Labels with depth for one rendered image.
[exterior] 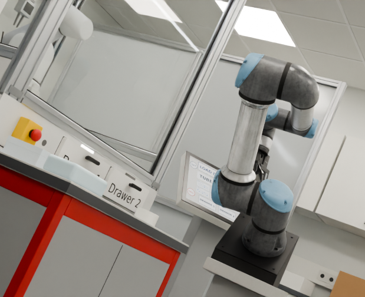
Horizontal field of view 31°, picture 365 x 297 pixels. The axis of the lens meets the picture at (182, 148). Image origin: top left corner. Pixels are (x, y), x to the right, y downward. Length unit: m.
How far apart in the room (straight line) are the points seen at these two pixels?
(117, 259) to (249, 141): 0.60
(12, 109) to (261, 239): 0.90
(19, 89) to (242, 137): 0.71
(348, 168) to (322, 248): 0.74
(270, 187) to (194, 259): 1.00
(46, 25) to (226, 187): 0.77
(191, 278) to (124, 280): 1.31
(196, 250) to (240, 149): 1.07
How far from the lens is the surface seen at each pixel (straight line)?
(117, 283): 1.79
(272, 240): 2.23
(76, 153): 2.38
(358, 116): 6.10
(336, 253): 5.76
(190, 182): 3.01
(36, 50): 2.15
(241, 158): 2.12
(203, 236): 3.09
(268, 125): 2.40
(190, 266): 3.09
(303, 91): 2.00
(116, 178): 2.59
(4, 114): 2.13
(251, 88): 2.01
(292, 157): 3.90
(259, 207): 2.16
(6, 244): 1.57
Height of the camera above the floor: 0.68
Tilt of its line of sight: 9 degrees up
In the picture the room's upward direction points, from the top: 25 degrees clockwise
